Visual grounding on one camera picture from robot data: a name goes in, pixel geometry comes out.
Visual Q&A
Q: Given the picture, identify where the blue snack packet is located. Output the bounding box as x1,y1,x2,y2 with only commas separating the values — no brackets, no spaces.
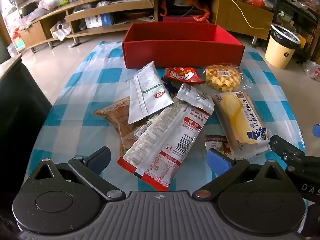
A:
161,79,177,98

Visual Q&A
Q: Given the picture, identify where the small red snack packet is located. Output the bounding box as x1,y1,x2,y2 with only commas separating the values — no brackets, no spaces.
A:
164,67,202,83

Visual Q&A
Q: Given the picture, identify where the red cardboard box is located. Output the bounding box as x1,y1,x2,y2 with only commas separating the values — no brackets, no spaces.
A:
122,22,246,69

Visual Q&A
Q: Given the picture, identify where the blue white carton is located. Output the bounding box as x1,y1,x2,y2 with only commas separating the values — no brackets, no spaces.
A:
85,15,114,28

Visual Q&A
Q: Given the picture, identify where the black metal rack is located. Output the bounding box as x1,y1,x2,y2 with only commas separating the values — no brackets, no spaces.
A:
257,0,320,63

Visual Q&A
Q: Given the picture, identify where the black chair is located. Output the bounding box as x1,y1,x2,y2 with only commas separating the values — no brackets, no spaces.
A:
0,55,53,195

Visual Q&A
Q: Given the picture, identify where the white plastic bag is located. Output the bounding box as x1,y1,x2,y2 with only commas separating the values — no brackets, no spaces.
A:
302,60,320,82

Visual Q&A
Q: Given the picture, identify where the wooden tv stand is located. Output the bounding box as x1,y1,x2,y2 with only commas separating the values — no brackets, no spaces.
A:
19,0,274,53

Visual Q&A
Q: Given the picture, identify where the orange plastic bag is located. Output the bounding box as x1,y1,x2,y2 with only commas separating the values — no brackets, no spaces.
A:
160,0,209,22

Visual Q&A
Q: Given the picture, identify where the clear brown cracker packet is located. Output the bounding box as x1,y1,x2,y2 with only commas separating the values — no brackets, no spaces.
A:
94,97,155,155

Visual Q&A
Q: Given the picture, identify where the small brown snack packet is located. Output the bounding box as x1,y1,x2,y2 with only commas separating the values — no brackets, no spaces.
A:
204,134,234,155

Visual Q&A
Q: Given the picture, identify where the silver green-label snack packet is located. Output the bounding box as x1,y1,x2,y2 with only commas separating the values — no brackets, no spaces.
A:
127,62,175,125

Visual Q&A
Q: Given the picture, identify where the flat red box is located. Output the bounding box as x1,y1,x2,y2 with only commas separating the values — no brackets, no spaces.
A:
162,16,209,23

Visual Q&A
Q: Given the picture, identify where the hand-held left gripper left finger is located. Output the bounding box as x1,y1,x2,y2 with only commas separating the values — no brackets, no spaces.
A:
34,147,126,202

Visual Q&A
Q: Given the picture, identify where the cream trash bin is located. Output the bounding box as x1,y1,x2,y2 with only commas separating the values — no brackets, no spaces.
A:
265,24,302,69

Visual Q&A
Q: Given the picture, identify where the clear waffle cookie packet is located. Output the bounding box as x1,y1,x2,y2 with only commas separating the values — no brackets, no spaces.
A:
200,64,253,93

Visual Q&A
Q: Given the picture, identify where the yellow cable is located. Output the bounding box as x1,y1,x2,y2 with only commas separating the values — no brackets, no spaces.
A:
200,0,270,30

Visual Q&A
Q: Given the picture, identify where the cluttered white storage rack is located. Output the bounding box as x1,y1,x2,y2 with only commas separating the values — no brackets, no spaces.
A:
0,0,29,55

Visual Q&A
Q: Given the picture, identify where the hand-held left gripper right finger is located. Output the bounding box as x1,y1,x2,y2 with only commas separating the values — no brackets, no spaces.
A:
194,149,288,198

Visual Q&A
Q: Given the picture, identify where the blue white checked tablecloth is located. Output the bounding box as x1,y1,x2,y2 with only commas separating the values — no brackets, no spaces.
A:
25,41,307,195

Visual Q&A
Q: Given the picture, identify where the yellow bread packet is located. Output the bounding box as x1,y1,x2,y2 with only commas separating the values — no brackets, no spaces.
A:
211,91,272,160

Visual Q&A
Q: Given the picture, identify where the long white red snack packet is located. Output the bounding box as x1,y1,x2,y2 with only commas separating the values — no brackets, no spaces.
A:
117,110,165,178
141,104,210,192

